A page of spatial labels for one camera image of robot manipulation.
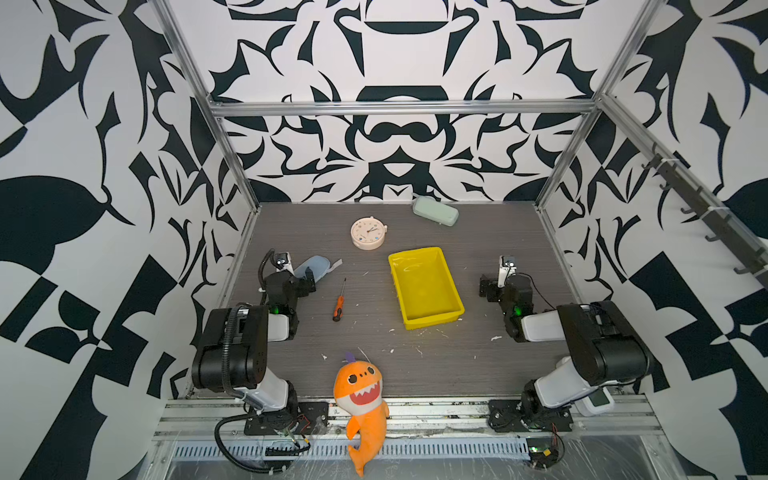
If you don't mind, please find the orange-handled screwdriver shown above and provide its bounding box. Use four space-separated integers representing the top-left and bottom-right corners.
332 278 347 322

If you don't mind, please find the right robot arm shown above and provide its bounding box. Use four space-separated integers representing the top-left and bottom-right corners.
479 273 654 432

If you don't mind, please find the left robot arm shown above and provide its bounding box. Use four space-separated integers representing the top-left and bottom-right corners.
191 268 316 418

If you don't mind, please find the yellow plastic bin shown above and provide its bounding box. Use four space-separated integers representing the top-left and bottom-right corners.
388 247 465 330

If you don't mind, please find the pink round alarm clock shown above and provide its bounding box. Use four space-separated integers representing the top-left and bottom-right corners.
350 216 388 251

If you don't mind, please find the green glasses case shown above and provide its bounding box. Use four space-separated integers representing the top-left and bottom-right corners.
412 196 459 226

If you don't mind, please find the orange shark plush toy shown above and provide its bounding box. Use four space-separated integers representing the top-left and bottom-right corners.
333 353 390 478

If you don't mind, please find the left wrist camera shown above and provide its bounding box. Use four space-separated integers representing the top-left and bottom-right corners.
272 252 294 275

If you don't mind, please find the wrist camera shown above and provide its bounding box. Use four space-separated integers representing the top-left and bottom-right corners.
272 252 294 275
497 255 517 288

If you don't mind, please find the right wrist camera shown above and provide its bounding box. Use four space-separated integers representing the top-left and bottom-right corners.
497 255 517 288

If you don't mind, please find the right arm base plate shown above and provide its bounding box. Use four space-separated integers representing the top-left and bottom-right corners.
487 399 573 433

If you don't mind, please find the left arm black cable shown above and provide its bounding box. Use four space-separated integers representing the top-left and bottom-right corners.
214 413 301 475

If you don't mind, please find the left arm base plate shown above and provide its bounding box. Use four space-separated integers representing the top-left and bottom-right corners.
244 401 330 436

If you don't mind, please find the black wall hook rack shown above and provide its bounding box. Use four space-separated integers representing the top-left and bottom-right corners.
643 142 767 290

